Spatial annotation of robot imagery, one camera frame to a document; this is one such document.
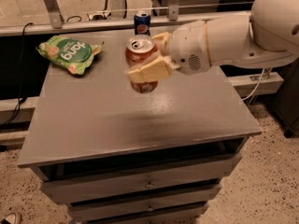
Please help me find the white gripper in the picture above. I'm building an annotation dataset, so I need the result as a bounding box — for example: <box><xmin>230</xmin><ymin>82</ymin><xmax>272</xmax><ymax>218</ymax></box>
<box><xmin>125</xmin><ymin>21</ymin><xmax>210</xmax><ymax>83</ymax></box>

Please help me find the red coke can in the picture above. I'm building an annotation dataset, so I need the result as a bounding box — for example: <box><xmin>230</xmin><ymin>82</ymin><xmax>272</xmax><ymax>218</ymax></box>
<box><xmin>125</xmin><ymin>35</ymin><xmax>158</xmax><ymax>93</ymax></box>

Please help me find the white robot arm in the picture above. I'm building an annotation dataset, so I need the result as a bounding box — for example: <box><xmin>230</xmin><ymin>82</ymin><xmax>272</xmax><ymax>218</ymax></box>
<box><xmin>125</xmin><ymin>0</ymin><xmax>299</xmax><ymax>83</ymax></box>

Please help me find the blue pepsi can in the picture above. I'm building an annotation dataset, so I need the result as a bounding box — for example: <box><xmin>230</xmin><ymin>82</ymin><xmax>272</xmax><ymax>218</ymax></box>
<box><xmin>134</xmin><ymin>10</ymin><xmax>151</xmax><ymax>35</ymax></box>

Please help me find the green rice chip bag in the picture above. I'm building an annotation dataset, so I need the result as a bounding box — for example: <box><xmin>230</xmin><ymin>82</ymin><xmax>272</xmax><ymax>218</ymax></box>
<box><xmin>36</xmin><ymin>35</ymin><xmax>103</xmax><ymax>76</ymax></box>

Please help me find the power strip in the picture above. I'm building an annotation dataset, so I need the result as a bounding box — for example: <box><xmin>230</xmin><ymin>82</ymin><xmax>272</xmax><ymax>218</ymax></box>
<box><xmin>87</xmin><ymin>12</ymin><xmax>109</xmax><ymax>21</ymax></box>

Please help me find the grey drawer cabinet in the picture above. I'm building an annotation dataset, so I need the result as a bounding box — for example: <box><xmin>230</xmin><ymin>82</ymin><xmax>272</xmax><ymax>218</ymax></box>
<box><xmin>17</xmin><ymin>23</ymin><xmax>263</xmax><ymax>224</ymax></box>

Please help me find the top grey drawer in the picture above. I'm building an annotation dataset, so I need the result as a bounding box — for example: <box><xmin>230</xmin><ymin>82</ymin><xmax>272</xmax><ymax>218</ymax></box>
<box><xmin>42</xmin><ymin>153</ymin><xmax>241</xmax><ymax>203</ymax></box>

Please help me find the grey drawer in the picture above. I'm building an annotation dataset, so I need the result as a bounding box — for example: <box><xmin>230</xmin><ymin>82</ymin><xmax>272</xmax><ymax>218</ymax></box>
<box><xmin>69</xmin><ymin>182</ymin><xmax>221</xmax><ymax>221</ymax></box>
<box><xmin>83</xmin><ymin>202</ymin><xmax>209</xmax><ymax>224</ymax></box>
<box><xmin>42</xmin><ymin>153</ymin><xmax>241</xmax><ymax>203</ymax></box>

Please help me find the middle grey drawer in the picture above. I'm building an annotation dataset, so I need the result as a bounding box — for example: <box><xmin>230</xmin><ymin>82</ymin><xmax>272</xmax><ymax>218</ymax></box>
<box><xmin>69</xmin><ymin>182</ymin><xmax>221</xmax><ymax>221</ymax></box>

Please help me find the bottom grey drawer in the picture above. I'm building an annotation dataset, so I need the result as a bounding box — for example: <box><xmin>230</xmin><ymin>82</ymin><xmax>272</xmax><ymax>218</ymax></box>
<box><xmin>83</xmin><ymin>202</ymin><xmax>209</xmax><ymax>224</ymax></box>

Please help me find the white shoe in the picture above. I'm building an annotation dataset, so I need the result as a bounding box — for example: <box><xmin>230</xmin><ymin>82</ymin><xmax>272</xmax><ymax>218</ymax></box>
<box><xmin>0</xmin><ymin>212</ymin><xmax>21</xmax><ymax>224</ymax></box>

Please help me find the white cable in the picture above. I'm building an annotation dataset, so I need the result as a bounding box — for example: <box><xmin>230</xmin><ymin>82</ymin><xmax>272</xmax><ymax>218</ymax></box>
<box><xmin>241</xmin><ymin>66</ymin><xmax>274</xmax><ymax>102</ymax></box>

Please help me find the metal guard rail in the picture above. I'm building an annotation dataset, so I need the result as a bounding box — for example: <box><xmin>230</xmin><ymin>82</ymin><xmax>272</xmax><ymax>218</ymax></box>
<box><xmin>0</xmin><ymin>0</ymin><xmax>299</xmax><ymax>37</ymax></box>

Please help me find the black cable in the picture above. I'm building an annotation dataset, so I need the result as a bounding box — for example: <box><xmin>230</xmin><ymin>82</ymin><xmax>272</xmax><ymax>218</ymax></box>
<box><xmin>0</xmin><ymin>21</ymin><xmax>34</xmax><ymax>128</ymax></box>

